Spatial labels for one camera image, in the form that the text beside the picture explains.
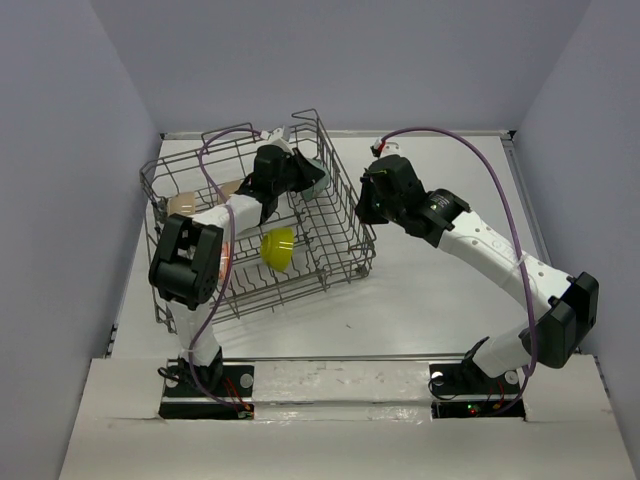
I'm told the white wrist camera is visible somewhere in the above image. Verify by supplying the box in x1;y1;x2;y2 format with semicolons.
370;138;403;159
259;125;293;154

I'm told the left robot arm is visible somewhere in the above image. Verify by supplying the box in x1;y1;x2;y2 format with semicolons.
149;144;328;395

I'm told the white bowl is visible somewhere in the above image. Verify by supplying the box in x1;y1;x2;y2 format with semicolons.
167;191;196;216
219;179;243;203

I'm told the yellow-green plastic bowl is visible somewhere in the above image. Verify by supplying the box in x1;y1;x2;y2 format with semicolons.
260;227;295;272

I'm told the metal rail bar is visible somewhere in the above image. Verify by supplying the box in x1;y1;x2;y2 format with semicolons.
224;353;464;363

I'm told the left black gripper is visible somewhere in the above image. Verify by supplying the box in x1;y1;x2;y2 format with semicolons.
270;148;322;196

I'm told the grey wire dish rack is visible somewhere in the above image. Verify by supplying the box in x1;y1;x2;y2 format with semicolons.
139;109;376;323

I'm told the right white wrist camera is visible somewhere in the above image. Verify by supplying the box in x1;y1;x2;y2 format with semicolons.
370;138;403;159

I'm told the celadon green bowl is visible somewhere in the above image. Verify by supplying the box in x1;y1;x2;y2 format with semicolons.
301;159;330;202

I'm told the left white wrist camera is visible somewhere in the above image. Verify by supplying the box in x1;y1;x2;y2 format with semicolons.
259;125;293;154

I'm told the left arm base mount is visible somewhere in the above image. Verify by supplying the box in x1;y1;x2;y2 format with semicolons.
157;359;255;421

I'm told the orange patterned bowl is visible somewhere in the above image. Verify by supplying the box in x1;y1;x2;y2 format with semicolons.
219;242;230;281

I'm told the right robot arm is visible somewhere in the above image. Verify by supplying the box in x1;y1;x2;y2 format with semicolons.
356;155;599;392

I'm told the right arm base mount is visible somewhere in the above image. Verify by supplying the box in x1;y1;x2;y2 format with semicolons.
427;362;526;420

